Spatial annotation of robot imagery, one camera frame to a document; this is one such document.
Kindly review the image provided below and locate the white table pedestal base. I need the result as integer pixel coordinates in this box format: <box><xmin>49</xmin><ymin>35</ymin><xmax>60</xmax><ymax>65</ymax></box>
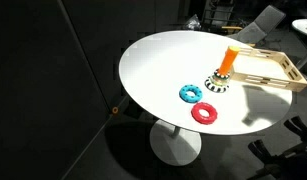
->
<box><xmin>149</xmin><ymin>119</ymin><xmax>203</xmax><ymax>167</ymax></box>

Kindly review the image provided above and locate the small white round table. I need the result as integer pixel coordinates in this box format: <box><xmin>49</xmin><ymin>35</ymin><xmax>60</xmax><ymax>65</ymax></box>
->
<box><xmin>291</xmin><ymin>18</ymin><xmax>307</xmax><ymax>38</ymax></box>

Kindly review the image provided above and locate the grey folding chair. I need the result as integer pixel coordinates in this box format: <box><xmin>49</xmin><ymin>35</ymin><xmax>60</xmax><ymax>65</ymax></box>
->
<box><xmin>222</xmin><ymin>4</ymin><xmax>287</xmax><ymax>46</ymax></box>

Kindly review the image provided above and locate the blue dotted toy ring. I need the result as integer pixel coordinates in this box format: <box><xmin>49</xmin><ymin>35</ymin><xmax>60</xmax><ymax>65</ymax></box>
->
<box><xmin>178</xmin><ymin>84</ymin><xmax>204</xmax><ymax>104</ymax></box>

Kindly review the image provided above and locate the red toy ring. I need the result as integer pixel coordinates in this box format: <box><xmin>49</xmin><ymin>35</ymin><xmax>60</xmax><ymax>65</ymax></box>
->
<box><xmin>190</xmin><ymin>101</ymin><xmax>219</xmax><ymax>126</ymax></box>

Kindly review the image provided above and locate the orange peg stacker base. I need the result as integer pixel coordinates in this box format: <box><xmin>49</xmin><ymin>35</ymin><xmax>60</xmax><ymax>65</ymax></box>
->
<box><xmin>204</xmin><ymin>45</ymin><xmax>242</xmax><ymax>94</ymax></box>

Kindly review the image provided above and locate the wooden slatted tray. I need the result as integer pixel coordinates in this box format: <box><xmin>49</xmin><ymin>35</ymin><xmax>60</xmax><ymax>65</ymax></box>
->
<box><xmin>228</xmin><ymin>46</ymin><xmax>307</xmax><ymax>93</ymax></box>

